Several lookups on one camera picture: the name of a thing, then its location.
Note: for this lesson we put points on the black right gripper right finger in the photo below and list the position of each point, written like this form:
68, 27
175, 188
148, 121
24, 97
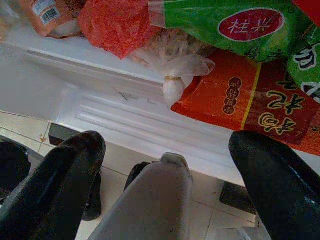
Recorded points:
282, 190

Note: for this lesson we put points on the green snack packet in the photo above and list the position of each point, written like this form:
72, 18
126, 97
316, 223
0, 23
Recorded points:
305, 62
212, 22

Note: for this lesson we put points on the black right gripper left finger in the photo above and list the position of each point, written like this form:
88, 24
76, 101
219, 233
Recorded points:
57, 190

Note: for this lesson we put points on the black fridge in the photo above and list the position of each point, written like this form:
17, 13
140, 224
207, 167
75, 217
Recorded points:
87, 95

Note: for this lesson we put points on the clear tied plastic bag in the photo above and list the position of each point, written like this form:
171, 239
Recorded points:
180, 62

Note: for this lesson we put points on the red packet yellow characters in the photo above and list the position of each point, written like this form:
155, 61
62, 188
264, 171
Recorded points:
262, 105

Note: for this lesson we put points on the black fridge foot block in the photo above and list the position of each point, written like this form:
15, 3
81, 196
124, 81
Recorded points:
235, 197

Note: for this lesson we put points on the pale orange barcode packet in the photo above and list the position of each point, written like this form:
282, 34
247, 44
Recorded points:
50, 15

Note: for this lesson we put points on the red plastic bag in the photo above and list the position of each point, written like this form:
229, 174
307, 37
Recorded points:
115, 25

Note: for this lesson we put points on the plain red packet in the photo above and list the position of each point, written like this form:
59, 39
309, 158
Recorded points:
307, 10

